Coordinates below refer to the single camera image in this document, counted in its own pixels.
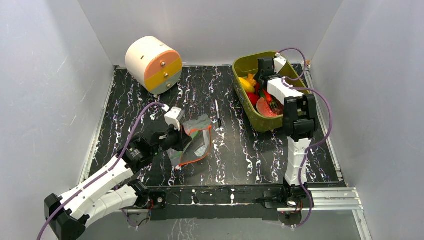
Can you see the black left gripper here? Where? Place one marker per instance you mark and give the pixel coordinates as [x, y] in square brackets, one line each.
[183, 138]

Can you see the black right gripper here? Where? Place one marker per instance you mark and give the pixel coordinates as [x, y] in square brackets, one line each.
[262, 77]

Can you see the green chili pepper toy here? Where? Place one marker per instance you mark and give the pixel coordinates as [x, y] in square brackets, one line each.
[190, 145]

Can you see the yellow mango toy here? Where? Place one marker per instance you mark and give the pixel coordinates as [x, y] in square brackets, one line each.
[246, 85]

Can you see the clear zip top bag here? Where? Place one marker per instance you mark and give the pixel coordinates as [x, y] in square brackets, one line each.
[199, 130]

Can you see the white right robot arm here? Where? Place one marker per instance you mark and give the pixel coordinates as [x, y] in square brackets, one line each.
[299, 123]

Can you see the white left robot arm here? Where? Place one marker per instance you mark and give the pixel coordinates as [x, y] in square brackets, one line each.
[111, 188]

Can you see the olive green plastic bin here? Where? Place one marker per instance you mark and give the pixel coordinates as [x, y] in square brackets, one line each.
[248, 64]

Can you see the red chili pepper toy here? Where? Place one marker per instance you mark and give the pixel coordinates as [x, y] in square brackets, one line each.
[267, 96]

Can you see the red bell pepper toy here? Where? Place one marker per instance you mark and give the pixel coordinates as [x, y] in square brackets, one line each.
[253, 98]

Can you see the pink watermelon slice toy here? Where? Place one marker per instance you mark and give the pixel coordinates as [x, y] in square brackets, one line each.
[264, 109]

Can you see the orange brown papaya slice toy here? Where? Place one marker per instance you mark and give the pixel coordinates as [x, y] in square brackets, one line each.
[280, 108]

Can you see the black and white pen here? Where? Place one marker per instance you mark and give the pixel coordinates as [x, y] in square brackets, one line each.
[218, 115]

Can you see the round white drawer cabinet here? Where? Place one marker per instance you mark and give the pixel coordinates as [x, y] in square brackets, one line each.
[155, 65]

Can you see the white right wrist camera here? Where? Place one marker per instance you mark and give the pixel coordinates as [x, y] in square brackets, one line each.
[279, 62]

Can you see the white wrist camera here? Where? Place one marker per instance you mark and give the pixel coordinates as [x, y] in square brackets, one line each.
[173, 117]
[279, 62]

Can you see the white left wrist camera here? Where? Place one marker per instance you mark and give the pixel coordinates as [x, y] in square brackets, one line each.
[173, 117]

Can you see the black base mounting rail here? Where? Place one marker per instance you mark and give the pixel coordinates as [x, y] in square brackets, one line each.
[217, 202]

